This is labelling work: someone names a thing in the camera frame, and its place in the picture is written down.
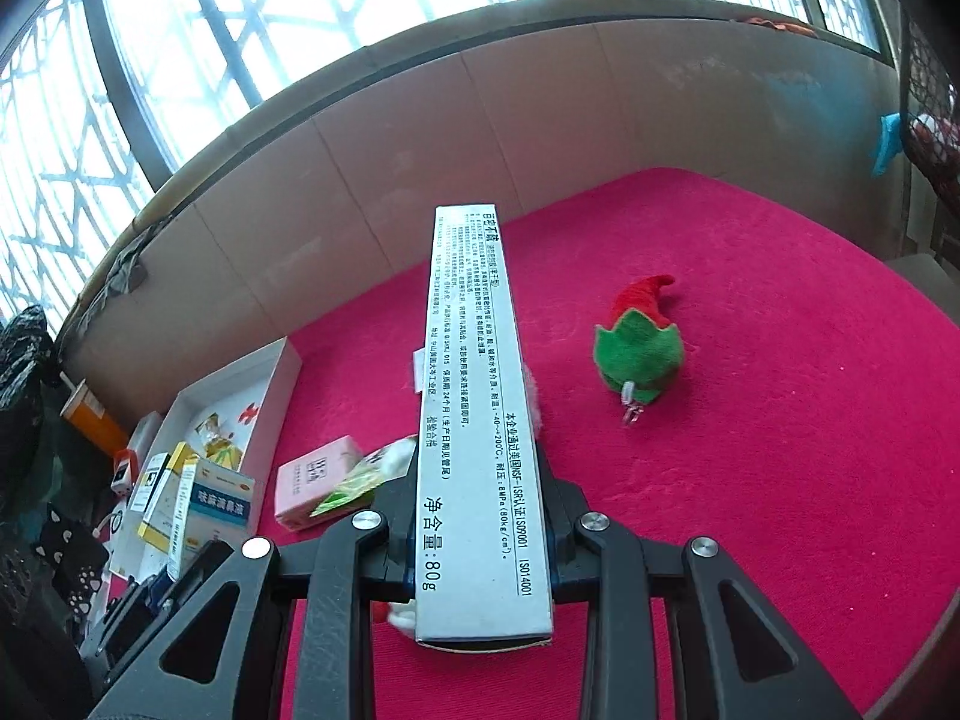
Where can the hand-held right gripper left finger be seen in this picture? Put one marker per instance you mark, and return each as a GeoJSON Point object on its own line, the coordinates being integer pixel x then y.
{"type": "Point", "coordinates": [394, 540]}

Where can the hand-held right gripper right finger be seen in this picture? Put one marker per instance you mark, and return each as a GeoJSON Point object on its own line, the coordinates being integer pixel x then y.
{"type": "Point", "coordinates": [559, 532]}

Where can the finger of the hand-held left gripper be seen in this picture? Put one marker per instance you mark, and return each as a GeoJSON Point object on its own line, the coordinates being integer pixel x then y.
{"type": "Point", "coordinates": [206, 566]}

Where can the green cracker packet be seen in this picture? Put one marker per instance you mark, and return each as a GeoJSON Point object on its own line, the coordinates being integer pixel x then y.
{"type": "Point", "coordinates": [349, 491]}

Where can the long grey printed box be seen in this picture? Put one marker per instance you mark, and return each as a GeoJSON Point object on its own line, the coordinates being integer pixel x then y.
{"type": "Point", "coordinates": [472, 427]}

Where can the white storage box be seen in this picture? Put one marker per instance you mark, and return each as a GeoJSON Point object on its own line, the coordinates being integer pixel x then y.
{"type": "Point", "coordinates": [247, 390]}

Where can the blue white medicine box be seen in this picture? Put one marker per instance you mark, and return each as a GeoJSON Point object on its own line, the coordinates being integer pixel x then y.
{"type": "Point", "coordinates": [217, 510]}

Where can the yellow white medicine box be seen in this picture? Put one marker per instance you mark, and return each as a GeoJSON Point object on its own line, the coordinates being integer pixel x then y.
{"type": "Point", "coordinates": [161, 495]}

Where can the black paw print cloth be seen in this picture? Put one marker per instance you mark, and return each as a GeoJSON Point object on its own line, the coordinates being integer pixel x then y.
{"type": "Point", "coordinates": [71, 555]}

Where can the pink box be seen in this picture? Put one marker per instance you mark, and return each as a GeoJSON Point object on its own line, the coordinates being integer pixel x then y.
{"type": "Point", "coordinates": [315, 476]}

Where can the small white orange device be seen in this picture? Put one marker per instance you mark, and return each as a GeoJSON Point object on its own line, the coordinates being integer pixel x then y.
{"type": "Point", "coordinates": [126, 474]}

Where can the orange box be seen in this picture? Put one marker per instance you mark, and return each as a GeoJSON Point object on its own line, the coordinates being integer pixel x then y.
{"type": "Point", "coordinates": [94, 420]}

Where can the green and red plush toy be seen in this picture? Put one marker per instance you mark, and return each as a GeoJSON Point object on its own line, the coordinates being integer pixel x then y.
{"type": "Point", "coordinates": [637, 349]}

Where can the red table cloth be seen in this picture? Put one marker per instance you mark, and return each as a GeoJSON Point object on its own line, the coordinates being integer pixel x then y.
{"type": "Point", "coordinates": [750, 390]}

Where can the black lace cloth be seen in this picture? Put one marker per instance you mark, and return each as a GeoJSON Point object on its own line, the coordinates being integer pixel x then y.
{"type": "Point", "coordinates": [30, 360]}

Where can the grey rag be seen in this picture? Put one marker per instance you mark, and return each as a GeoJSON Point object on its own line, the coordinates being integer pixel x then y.
{"type": "Point", "coordinates": [124, 266]}

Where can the blue plastic piece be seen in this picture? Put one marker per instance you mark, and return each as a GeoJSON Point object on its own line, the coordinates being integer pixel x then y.
{"type": "Point", "coordinates": [889, 139]}

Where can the window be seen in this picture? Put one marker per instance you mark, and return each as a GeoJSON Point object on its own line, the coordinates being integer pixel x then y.
{"type": "Point", "coordinates": [300, 15]}

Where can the red floral cushion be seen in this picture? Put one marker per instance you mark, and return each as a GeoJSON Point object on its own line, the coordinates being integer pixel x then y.
{"type": "Point", "coordinates": [937, 135]}

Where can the orange red cloth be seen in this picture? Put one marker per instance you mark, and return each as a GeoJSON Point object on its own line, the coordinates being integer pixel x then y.
{"type": "Point", "coordinates": [780, 24]}

